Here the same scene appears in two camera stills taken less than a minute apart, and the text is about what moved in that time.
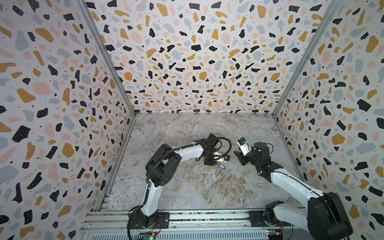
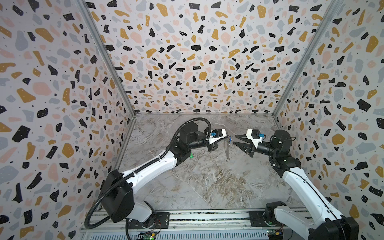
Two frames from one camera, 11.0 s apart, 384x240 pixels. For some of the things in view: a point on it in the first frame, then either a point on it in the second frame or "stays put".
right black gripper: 243,157 to 252,147
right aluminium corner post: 332,10 stays put
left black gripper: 212,159 to 212,145
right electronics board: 275,234 stays put
